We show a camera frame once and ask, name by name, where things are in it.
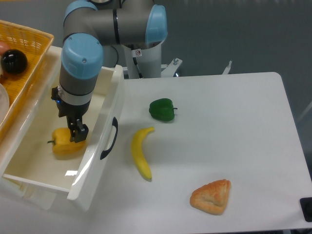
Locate yellow bell pepper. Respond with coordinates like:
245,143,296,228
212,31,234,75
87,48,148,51
47,128,86,155

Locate pink object in basket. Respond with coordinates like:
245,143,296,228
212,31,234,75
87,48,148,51
0,41,10,56

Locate black drawer handle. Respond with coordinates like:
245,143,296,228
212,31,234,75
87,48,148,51
100,117,118,160

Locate orange woven basket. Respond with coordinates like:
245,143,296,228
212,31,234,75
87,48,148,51
0,20,54,138

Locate green bell pepper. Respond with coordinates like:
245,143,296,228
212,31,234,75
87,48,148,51
149,98,177,122

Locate yellow banana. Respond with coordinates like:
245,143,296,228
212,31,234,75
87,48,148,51
131,127,155,181

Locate white round object in basket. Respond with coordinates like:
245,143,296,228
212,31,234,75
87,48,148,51
0,84,10,123

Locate black object at table edge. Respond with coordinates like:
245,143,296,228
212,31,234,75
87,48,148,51
300,197,312,222

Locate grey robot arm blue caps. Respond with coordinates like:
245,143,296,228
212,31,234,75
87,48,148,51
51,0,168,143

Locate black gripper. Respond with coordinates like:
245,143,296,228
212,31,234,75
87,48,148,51
51,87,90,143

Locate white drawer cabinet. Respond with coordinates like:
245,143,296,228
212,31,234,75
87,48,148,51
0,46,61,174

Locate triangular puff pastry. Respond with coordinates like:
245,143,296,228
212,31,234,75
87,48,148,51
190,179,232,215

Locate black round fruit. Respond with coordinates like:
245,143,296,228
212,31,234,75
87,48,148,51
0,49,28,75

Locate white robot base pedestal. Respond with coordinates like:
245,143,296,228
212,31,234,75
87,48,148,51
122,41,182,79

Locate white open drawer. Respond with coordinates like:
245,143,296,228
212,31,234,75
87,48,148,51
0,65,125,211

